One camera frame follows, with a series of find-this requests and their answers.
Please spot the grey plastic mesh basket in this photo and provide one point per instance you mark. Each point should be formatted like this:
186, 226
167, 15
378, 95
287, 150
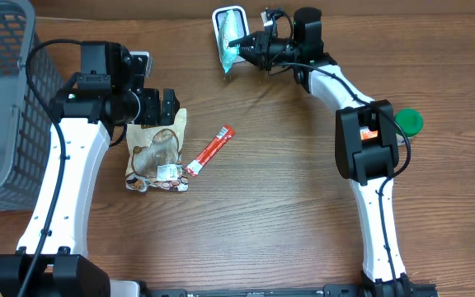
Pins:
24, 126

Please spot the white brown snack bag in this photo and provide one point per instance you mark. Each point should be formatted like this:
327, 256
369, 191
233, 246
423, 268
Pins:
155, 156

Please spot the green lid jar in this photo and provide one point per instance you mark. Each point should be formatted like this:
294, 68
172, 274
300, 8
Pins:
411, 122

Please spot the white barcode scanner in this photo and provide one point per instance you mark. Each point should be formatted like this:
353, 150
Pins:
241, 16

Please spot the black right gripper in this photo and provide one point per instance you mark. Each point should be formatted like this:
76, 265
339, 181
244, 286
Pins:
265, 49

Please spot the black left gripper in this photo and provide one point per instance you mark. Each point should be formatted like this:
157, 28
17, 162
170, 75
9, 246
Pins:
160, 106

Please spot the teal tissue packet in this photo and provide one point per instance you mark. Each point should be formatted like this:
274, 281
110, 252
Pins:
228, 31

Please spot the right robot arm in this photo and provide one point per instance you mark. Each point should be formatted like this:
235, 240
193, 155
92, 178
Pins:
366, 152

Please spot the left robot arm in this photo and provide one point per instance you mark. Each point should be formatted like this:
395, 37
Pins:
51, 255

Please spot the red white snack packet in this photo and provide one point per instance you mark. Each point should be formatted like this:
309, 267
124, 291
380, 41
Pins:
223, 136

